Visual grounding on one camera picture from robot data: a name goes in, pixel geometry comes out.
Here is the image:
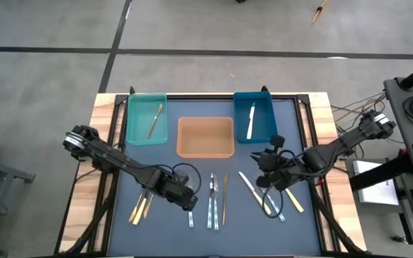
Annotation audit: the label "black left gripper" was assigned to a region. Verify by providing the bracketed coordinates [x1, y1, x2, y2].
[154, 168, 199, 212]

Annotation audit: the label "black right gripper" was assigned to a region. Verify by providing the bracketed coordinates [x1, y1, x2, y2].
[250, 135, 303, 191]

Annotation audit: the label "cream-handled table knife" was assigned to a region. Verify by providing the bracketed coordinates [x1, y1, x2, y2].
[246, 102, 256, 140]
[132, 193, 149, 226]
[237, 171, 272, 216]
[284, 188, 305, 214]

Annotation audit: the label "blue-grey table mat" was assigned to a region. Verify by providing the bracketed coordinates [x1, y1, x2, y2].
[108, 98, 322, 256]

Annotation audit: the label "blue plastic bin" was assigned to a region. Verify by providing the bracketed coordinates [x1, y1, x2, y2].
[233, 91, 279, 145]

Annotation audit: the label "orange plastic bin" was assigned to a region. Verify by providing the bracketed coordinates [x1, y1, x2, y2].
[176, 116, 236, 159]

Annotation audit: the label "white sheet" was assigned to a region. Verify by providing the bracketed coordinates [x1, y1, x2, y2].
[351, 159, 400, 207]

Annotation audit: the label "thick black bar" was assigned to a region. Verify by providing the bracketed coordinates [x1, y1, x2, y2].
[348, 148, 413, 193]

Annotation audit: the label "teal plastic bin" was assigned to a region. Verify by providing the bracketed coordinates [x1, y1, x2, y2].
[126, 92, 168, 147]

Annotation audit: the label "grey cart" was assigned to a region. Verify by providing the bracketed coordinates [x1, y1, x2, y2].
[383, 73, 413, 176]

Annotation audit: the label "yellow stick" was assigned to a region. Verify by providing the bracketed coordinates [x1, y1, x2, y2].
[311, 0, 330, 25]

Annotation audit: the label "grey desk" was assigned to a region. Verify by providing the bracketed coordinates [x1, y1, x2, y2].
[0, 153, 37, 258]

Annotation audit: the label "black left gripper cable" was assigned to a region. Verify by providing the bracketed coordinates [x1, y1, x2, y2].
[145, 163, 203, 196]

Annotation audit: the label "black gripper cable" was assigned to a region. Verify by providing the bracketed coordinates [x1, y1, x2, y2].
[145, 163, 203, 196]
[262, 148, 322, 219]

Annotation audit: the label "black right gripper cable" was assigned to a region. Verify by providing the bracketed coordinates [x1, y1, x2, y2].
[262, 148, 322, 219]

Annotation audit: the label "black aluminium table frame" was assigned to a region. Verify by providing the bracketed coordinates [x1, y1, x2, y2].
[54, 85, 369, 258]

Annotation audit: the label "loose wires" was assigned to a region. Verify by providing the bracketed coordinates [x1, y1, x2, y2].
[330, 91, 389, 125]

